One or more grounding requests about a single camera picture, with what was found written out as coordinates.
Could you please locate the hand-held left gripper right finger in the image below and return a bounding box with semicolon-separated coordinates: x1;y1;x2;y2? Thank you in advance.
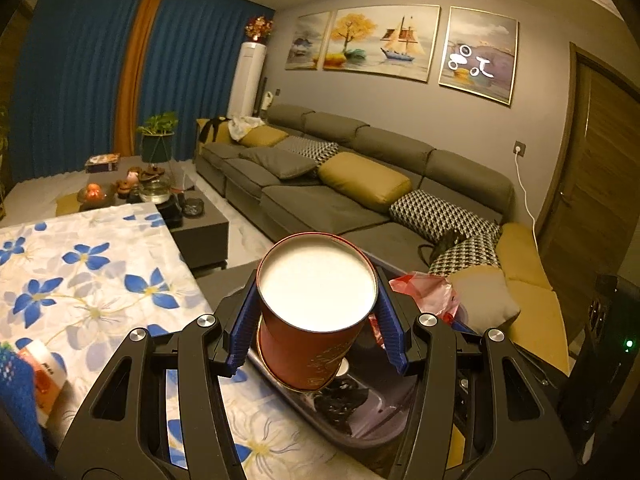
374;287;574;480

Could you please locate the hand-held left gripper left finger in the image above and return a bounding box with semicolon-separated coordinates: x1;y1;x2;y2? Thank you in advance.
55;280;262;480

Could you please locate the red and white plastic bag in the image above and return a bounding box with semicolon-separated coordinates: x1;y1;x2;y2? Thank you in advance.
388;270;462;327

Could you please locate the red printed paper cup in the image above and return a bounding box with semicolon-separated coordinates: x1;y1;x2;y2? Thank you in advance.
255;231;379;392

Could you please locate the grey plastic bin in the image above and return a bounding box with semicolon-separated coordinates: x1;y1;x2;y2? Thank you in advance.
240;260;482;461

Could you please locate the black plastic bag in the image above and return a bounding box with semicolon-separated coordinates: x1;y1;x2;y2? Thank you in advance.
311;375;372;434

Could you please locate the orange paper cup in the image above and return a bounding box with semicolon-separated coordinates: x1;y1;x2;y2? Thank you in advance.
17;337;69;429

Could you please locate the blue foam net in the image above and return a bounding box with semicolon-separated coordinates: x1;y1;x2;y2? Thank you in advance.
0;342;49;462

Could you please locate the dark grey coffee table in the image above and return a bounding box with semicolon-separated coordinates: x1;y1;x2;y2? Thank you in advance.
55;155;232;277

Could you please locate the grey and houndstooth cushion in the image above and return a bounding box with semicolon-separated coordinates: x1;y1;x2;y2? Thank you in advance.
429;233;522;337

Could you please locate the mustard yellow sofa section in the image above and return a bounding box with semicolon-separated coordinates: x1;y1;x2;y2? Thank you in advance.
499;222;572;377

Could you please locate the large houndstooth cushion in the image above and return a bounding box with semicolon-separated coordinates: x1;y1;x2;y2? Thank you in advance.
389;190;502;249

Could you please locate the black induction cooker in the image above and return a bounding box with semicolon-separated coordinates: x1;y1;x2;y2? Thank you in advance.
157;200;184;227

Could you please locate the grey sofa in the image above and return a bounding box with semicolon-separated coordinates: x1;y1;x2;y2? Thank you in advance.
192;104;517;277

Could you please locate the blue floral tablecloth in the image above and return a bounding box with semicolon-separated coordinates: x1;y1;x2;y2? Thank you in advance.
0;207;321;480

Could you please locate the large mustard cushion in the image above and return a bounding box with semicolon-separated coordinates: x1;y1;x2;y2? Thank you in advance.
317;152;414;214

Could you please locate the glass kettle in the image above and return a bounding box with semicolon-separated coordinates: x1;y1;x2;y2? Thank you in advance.
137;180;174;207

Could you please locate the wooden tea set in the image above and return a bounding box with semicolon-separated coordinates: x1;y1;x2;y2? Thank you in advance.
115;165;172;195

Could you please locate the small houndstooth cushion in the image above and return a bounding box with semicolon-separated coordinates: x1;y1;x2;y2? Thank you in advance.
276;135;340;166

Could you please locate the small mustard cushion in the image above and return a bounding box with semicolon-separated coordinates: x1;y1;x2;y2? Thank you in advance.
239;126;290;149

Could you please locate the fruit plate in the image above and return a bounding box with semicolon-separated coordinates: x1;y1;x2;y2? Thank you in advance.
77;183;114;209

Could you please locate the white cloth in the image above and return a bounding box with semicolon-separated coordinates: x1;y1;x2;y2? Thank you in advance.
228;115;265;142

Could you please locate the potted plant in dark pot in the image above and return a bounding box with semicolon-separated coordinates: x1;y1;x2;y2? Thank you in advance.
136;112;179;162

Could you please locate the printed snack box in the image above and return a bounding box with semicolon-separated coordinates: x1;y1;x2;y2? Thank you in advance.
84;153;122;174

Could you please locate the wooden door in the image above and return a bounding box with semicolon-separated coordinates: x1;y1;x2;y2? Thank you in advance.
539;44;640;282

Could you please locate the white standing air conditioner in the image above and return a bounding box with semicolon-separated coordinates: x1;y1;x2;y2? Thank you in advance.
226;42;267;119

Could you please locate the blue curtain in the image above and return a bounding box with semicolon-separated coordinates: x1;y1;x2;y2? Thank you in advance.
9;0;147;182
145;0;277;162

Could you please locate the orange curtain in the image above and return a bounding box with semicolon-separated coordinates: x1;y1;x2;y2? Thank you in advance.
114;0;167;162

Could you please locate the framed painting with glare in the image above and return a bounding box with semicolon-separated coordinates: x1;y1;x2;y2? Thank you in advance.
438;6;520;107

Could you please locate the sailboat and tree painting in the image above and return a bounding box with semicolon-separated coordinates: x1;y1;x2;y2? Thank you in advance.
322;5;442;84

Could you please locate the small landscape painting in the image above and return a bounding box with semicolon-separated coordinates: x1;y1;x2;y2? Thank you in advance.
284;10;334;71

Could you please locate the red gold flower ornament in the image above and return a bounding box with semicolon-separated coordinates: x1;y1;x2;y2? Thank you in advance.
243;16;275;44

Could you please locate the white power cable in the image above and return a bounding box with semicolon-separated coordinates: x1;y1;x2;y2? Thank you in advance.
517;152;542;242

